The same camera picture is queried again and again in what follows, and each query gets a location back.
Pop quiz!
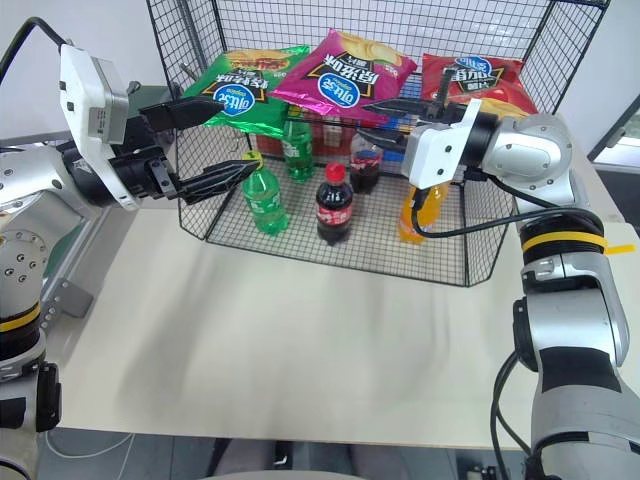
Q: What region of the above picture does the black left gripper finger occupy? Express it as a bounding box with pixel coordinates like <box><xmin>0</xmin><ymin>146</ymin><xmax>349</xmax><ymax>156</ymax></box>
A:
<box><xmin>138</xmin><ymin>97</ymin><xmax>224</xmax><ymax>133</ymax></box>
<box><xmin>174</xmin><ymin>158</ymin><xmax>262</xmax><ymax>206</ymax></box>

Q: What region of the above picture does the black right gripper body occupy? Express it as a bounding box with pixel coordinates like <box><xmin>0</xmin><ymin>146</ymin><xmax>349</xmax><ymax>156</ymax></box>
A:
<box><xmin>409</xmin><ymin>72</ymin><xmax>470</xmax><ymax>135</ymax></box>

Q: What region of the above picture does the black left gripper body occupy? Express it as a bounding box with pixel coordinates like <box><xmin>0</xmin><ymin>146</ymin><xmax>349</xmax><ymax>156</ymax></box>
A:
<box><xmin>107</xmin><ymin>112</ymin><xmax>182</xmax><ymax>202</ymax></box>

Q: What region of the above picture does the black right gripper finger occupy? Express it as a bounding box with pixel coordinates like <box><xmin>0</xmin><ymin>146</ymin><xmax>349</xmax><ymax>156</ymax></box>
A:
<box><xmin>361</xmin><ymin>97</ymin><xmax>432</xmax><ymax>122</ymax></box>
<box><xmin>355</xmin><ymin>128</ymin><xmax>412</xmax><ymax>157</ymax></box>

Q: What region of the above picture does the dark green machine housing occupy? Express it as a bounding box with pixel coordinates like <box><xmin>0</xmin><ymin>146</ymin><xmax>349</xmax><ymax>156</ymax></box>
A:
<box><xmin>126</xmin><ymin>80</ymin><xmax>174</xmax><ymax>121</ymax></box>

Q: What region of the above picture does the dark cola bottle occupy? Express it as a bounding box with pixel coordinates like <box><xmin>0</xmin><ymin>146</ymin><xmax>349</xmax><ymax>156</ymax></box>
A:
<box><xmin>348</xmin><ymin>131</ymin><xmax>387</xmax><ymax>196</ymax></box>

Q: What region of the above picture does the green soda bottle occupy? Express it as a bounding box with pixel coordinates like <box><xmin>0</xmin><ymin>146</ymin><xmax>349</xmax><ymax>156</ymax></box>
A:
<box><xmin>241</xmin><ymin>152</ymin><xmax>292</xmax><ymax>237</ymax></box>
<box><xmin>281</xmin><ymin>117</ymin><xmax>317</xmax><ymax>183</ymax></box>

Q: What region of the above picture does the red chips bag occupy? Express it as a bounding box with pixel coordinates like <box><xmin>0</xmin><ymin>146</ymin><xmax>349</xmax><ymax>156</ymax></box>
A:
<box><xmin>419</xmin><ymin>52</ymin><xmax>542</xmax><ymax>119</ymax></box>

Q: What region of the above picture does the red box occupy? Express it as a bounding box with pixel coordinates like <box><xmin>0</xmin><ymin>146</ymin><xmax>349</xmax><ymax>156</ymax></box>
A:
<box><xmin>256</xmin><ymin>123</ymin><xmax>352</xmax><ymax>159</ymax></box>

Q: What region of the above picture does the magenta chips bag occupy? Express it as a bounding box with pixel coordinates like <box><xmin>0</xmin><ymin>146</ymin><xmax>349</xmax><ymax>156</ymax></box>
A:
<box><xmin>267</xmin><ymin>28</ymin><xmax>419</xmax><ymax>124</ymax></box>

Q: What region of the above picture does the orange soda bottle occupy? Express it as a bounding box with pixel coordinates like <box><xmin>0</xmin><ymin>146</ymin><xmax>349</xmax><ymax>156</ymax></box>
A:
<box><xmin>397</xmin><ymin>181</ymin><xmax>452</xmax><ymax>245</ymax></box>

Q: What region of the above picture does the green chips bag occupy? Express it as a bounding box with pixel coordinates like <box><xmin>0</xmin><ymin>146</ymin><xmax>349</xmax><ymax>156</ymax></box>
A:
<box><xmin>181</xmin><ymin>44</ymin><xmax>312</xmax><ymax>139</ymax></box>

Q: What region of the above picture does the red-capped cola bottle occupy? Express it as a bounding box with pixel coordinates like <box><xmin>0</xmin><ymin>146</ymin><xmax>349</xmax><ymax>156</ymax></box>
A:
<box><xmin>315</xmin><ymin>162</ymin><xmax>356</xmax><ymax>247</ymax></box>

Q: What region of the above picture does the yellow tape band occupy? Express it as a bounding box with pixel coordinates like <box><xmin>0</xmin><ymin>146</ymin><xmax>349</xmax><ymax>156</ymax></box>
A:
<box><xmin>519</xmin><ymin>229</ymin><xmax>637</xmax><ymax>257</ymax></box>

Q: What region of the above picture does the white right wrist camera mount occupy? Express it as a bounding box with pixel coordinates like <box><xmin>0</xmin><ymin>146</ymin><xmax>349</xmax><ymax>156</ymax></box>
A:
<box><xmin>407</xmin><ymin>98</ymin><xmax>484</xmax><ymax>190</ymax></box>

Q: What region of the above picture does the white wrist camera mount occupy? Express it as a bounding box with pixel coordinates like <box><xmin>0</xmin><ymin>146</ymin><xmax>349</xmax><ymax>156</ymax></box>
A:
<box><xmin>407</xmin><ymin>98</ymin><xmax>484</xmax><ymax>190</ymax></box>
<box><xmin>58</xmin><ymin>43</ymin><xmax>144</xmax><ymax>211</ymax></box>

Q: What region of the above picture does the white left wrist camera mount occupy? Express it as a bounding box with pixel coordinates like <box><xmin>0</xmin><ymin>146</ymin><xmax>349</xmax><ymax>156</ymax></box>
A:
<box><xmin>58</xmin><ymin>43</ymin><xmax>144</xmax><ymax>211</ymax></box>

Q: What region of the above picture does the black wire rack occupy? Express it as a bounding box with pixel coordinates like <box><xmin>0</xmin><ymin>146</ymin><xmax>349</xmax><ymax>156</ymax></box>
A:
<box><xmin>144</xmin><ymin>0</ymin><xmax>612</xmax><ymax>289</ymax></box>

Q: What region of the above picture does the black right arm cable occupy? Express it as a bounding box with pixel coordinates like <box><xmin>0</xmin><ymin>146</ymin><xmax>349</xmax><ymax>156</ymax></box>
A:
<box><xmin>410</xmin><ymin>169</ymin><xmax>609</xmax><ymax>239</ymax></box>

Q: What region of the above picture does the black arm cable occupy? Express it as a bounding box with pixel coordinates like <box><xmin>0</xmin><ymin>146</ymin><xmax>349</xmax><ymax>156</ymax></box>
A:
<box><xmin>0</xmin><ymin>16</ymin><xmax>70</xmax><ymax>86</ymax></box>
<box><xmin>410</xmin><ymin>169</ymin><xmax>609</xmax><ymax>239</ymax></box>

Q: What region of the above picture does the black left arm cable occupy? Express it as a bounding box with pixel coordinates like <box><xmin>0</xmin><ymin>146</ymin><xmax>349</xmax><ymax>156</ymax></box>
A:
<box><xmin>0</xmin><ymin>16</ymin><xmax>70</xmax><ymax>86</ymax></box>

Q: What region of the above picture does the black cable bundle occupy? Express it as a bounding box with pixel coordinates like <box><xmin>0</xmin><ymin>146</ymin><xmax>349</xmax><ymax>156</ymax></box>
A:
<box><xmin>489</xmin><ymin>348</ymin><xmax>537</xmax><ymax>474</ymax></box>

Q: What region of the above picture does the white floor cable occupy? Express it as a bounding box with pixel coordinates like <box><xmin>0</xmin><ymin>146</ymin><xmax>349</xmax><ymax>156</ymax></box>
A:
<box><xmin>45</xmin><ymin>428</ymin><xmax>135</xmax><ymax>459</ymax></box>

